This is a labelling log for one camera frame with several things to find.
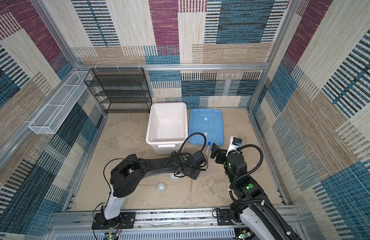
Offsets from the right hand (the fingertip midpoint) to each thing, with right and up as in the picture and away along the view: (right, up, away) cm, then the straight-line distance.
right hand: (221, 147), depth 76 cm
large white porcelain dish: (-24, -19, +9) cm, 32 cm away
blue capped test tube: (-5, +1, +7) cm, 9 cm away
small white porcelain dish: (-31, -23, +7) cm, 39 cm away
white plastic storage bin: (-31, +8, +33) cm, 46 cm away
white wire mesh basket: (-81, +13, -6) cm, 82 cm away
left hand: (-12, -16, +12) cm, 23 cm away
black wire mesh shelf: (-66, +37, +35) cm, 83 cm away
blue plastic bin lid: (-1, +13, +36) cm, 39 cm away
